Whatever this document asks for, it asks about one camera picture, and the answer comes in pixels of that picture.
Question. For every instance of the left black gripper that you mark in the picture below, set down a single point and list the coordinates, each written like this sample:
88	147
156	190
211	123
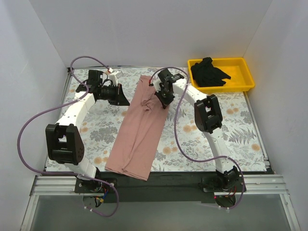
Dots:
119	94

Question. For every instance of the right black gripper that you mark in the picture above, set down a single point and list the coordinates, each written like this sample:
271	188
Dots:
165	95

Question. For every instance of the pink t shirt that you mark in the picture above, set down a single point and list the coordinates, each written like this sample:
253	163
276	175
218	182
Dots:
138	137

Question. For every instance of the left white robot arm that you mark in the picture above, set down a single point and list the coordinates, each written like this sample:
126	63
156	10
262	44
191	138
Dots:
64	143

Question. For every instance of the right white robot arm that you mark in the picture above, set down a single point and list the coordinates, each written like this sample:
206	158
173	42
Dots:
208	119

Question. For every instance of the black t shirt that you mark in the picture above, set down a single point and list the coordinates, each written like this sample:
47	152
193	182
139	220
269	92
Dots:
206	75

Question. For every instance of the floral table mat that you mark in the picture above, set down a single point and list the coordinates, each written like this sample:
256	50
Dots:
100	127

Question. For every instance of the yellow plastic bin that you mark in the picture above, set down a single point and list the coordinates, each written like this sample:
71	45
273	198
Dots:
236	68

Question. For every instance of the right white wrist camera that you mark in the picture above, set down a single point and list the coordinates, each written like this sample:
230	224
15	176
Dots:
157	85

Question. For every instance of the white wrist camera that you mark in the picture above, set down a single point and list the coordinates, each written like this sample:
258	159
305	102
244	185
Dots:
113	76
157	85

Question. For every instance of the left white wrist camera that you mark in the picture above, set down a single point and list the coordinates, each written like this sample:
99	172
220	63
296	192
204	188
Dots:
113	76

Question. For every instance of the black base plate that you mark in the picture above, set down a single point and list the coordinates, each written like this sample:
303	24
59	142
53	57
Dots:
161	187

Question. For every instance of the aluminium frame rail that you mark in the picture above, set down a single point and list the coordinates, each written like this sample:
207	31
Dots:
264	206

